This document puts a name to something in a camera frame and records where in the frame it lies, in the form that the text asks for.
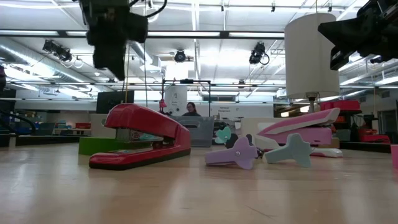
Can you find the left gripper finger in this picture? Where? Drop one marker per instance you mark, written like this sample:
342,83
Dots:
117,59

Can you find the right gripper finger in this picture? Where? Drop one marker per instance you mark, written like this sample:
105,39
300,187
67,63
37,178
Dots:
348,31

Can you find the red stapler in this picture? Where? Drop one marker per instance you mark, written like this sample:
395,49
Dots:
149,121

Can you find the pink and white stapler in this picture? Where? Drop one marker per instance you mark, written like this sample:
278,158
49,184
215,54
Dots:
298,133

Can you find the pale blue staple remover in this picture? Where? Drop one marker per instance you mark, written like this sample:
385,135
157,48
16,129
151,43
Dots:
292,152

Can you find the purple staple remover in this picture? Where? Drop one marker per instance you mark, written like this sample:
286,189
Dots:
230,155

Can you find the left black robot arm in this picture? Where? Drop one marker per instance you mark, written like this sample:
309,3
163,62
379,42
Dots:
2,77

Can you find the black monitor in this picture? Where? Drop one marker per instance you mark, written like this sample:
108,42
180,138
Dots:
112,101

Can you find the white cylindrical lamp shade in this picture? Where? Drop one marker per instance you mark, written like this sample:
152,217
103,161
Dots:
311,56

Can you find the black ceiling spotlight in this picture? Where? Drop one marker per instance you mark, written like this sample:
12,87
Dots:
257,53
64,54
49,46
180,56

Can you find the beige plastic bin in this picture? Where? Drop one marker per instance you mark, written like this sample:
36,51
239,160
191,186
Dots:
98,124

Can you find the white pillar sign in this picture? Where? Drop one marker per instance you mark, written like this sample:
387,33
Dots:
175,96

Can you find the red storage bin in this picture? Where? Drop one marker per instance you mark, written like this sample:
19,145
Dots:
342,105
82,125
376,138

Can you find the metal lamp stem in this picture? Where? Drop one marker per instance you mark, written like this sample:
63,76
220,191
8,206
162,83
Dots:
311,102

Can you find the person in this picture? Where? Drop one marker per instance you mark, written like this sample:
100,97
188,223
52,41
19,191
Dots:
191,109

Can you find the wooden lamp base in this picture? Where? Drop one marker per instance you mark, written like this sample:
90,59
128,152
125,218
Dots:
335,143

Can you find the grey translucent plastic bin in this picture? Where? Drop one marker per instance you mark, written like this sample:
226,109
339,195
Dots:
202,133

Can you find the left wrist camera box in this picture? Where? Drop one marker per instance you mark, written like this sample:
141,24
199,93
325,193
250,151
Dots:
138,28

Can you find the black metal frame rig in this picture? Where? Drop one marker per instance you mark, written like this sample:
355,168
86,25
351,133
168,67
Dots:
186,81

